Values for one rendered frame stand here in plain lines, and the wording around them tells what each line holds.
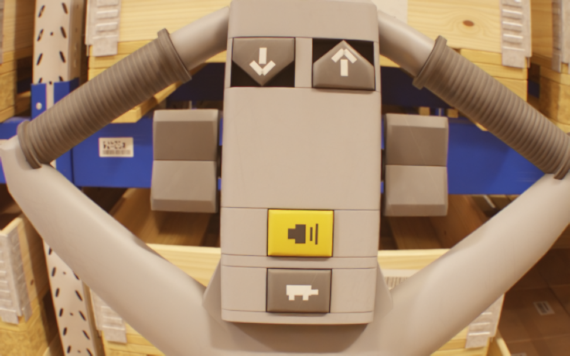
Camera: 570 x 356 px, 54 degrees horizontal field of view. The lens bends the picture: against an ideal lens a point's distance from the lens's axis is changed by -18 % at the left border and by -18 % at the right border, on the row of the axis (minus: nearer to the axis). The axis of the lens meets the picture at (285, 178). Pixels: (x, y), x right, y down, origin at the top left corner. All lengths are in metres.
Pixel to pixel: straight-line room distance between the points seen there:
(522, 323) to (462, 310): 1.55
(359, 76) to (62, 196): 0.20
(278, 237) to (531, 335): 1.57
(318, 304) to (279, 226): 0.05
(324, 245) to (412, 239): 1.42
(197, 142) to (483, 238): 0.19
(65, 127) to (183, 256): 0.77
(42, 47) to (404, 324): 0.98
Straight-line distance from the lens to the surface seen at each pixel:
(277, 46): 0.39
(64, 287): 1.36
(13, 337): 1.42
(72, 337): 1.42
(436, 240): 1.79
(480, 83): 0.41
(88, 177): 1.24
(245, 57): 0.39
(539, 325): 1.96
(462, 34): 1.12
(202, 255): 1.16
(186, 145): 0.40
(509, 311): 2.03
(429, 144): 0.40
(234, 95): 0.39
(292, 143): 0.38
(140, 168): 1.21
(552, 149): 0.43
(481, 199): 3.40
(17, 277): 1.35
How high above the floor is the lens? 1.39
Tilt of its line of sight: 15 degrees down
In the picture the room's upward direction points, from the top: 1 degrees clockwise
